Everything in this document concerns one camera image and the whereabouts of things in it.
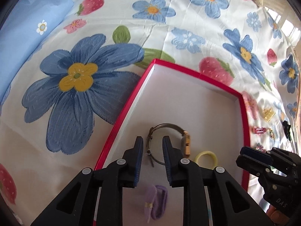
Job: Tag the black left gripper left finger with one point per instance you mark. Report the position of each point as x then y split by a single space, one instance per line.
94 197

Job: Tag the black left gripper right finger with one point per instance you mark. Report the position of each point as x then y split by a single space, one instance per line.
211 196

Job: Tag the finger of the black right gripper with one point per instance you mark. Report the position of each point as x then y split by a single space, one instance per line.
254 161

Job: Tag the right hand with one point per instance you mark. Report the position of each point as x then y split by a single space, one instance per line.
276 216

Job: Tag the pink hair clip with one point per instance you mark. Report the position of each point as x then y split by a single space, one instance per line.
258 130

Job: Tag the black hair claw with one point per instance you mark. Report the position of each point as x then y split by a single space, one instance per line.
287 127

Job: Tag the gold crown hair clip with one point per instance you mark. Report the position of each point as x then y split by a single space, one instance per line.
267 114

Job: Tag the red white cardboard box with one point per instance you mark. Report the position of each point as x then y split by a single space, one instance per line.
213 114

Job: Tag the purple hair scrunchie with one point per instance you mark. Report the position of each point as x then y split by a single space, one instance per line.
155 202

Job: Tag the floral white bed sheet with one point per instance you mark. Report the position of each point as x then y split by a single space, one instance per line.
63 102

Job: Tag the light blue floral pillow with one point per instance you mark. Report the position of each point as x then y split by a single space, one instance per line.
27 25

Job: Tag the brown strap gold wristwatch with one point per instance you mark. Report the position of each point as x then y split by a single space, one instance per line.
185 141

